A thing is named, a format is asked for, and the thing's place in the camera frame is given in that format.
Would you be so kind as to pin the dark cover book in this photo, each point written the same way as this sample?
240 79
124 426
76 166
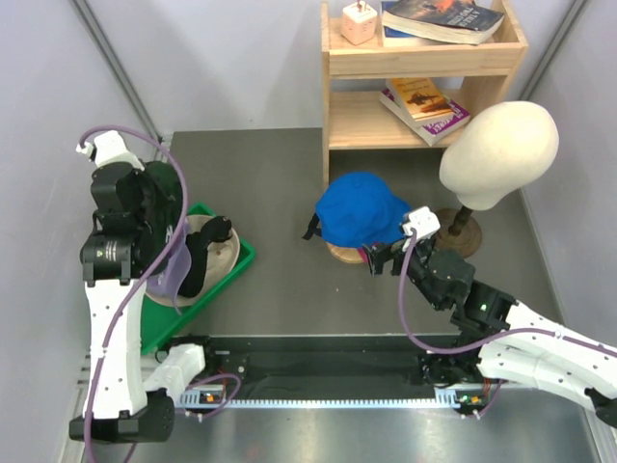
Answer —
461 22

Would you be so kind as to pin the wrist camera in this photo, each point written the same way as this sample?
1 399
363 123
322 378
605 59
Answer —
109 147
420 223

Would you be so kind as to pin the wooden shelf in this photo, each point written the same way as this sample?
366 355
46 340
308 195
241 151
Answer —
357 120

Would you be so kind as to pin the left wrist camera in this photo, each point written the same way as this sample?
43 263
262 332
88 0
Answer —
109 147

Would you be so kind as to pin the green plastic tray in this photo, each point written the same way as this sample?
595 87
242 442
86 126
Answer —
160 323

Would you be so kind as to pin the blue book under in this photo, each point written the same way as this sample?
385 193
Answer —
395 38

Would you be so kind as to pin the lavender cap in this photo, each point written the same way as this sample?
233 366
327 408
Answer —
163 285

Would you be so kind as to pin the magenta baseball cap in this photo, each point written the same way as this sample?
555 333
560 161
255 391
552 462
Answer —
366 255

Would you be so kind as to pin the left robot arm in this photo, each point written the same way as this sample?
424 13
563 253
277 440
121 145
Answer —
135 248

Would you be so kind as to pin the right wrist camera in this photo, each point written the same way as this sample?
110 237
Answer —
420 223

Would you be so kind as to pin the wooden hat stand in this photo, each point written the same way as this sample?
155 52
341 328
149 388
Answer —
346 254

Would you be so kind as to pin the blue baseball cap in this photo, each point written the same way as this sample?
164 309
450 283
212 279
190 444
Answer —
357 209

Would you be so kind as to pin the orange cover book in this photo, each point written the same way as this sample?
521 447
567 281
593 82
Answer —
420 99

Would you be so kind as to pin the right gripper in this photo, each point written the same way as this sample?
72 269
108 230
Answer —
381 253

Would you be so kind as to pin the purple white book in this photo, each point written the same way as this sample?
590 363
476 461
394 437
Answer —
430 133

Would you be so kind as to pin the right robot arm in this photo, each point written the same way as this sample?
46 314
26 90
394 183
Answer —
501 338

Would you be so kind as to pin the dark mannequin stand base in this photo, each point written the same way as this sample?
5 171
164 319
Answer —
459 231

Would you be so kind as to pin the pink power cube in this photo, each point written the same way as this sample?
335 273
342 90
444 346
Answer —
358 22

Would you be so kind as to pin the black hat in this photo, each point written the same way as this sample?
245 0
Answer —
211 245

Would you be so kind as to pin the white mannequin head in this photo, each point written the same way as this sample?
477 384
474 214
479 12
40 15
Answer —
504 148

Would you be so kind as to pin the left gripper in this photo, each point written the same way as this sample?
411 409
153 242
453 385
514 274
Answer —
147 178

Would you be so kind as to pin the dark green baseball cap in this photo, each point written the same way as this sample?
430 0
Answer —
163 198

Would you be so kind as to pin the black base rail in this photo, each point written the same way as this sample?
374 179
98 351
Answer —
330 367

